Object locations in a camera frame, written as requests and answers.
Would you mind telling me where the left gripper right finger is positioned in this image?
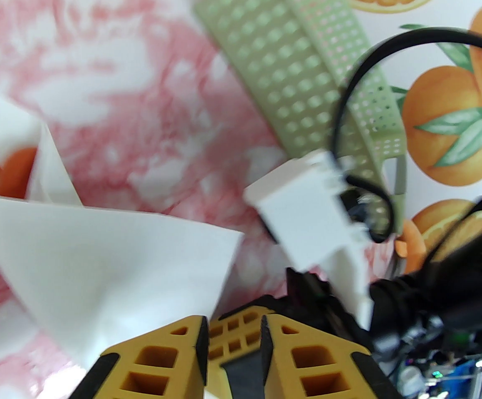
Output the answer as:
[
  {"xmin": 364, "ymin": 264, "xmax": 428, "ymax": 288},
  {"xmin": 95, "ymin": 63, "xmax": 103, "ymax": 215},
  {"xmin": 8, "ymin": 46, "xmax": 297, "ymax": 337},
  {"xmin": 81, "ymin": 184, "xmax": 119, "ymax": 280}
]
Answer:
[{"xmin": 260, "ymin": 313, "xmax": 389, "ymax": 399}]

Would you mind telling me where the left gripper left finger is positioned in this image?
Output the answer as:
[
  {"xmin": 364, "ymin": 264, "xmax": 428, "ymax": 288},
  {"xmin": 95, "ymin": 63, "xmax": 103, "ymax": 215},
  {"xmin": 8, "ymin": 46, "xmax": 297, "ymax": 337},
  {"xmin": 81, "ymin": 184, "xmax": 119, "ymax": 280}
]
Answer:
[{"xmin": 68, "ymin": 315, "xmax": 209, "ymax": 399}]

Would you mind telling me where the white paper napkin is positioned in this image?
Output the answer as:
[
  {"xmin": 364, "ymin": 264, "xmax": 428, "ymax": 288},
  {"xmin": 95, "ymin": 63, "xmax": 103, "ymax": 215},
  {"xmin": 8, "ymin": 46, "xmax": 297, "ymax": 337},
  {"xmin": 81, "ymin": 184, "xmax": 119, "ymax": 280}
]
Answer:
[{"xmin": 0, "ymin": 92, "xmax": 245, "ymax": 369}]

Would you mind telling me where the orange plastic spoon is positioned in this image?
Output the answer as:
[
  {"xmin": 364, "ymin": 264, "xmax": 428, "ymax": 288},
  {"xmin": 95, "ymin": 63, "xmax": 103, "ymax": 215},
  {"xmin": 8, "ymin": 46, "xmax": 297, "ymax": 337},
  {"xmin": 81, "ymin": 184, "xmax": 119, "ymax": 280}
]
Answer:
[{"xmin": 0, "ymin": 147, "xmax": 37, "ymax": 198}]

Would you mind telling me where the green perforated plastic basket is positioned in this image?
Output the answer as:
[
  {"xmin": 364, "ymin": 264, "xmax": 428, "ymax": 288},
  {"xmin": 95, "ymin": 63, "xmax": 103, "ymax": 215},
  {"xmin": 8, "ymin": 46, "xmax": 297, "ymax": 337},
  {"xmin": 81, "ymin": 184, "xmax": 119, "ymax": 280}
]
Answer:
[{"xmin": 193, "ymin": 0, "xmax": 408, "ymax": 240}]

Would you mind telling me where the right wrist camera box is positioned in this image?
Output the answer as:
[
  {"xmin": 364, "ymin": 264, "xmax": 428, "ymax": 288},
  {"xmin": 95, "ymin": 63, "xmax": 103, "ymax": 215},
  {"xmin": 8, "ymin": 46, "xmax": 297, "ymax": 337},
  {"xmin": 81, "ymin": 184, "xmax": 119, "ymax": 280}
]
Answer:
[{"xmin": 243, "ymin": 149, "xmax": 375, "ymax": 332}]

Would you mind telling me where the black right camera cable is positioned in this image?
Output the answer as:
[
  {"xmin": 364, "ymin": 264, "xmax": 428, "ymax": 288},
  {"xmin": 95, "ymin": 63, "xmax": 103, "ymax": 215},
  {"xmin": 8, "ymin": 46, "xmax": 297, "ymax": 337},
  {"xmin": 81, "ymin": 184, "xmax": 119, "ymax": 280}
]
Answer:
[{"xmin": 331, "ymin": 27, "xmax": 482, "ymax": 244}]

